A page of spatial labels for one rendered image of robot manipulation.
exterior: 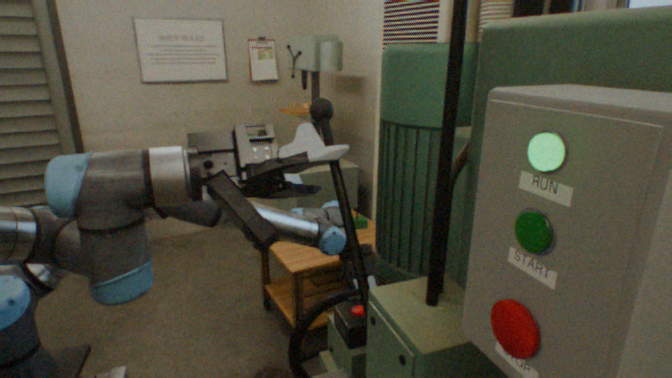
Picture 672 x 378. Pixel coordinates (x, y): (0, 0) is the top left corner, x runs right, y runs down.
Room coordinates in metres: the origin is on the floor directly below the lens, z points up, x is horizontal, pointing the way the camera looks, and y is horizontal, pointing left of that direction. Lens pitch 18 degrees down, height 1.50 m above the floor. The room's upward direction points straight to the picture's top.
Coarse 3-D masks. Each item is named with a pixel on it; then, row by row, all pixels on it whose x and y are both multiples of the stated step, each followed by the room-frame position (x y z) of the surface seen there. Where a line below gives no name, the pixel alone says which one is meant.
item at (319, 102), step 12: (312, 108) 0.58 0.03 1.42; (324, 108) 0.57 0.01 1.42; (324, 120) 0.57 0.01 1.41; (324, 132) 0.56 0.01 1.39; (336, 168) 0.53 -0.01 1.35; (336, 180) 0.52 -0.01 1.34; (336, 192) 0.52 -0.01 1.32; (348, 204) 0.51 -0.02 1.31; (348, 216) 0.49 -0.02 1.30; (348, 228) 0.48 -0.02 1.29; (348, 240) 0.48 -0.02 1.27; (360, 252) 0.47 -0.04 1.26; (360, 264) 0.46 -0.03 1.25; (360, 276) 0.45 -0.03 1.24; (360, 288) 0.44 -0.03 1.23
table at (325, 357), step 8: (320, 352) 0.76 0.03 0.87; (328, 352) 0.76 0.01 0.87; (320, 360) 0.75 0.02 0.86; (328, 360) 0.73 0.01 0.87; (328, 368) 0.71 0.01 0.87; (336, 368) 0.71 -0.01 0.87; (320, 376) 0.66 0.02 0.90; (328, 376) 0.66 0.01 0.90; (336, 376) 0.66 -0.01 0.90; (344, 376) 0.66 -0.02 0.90
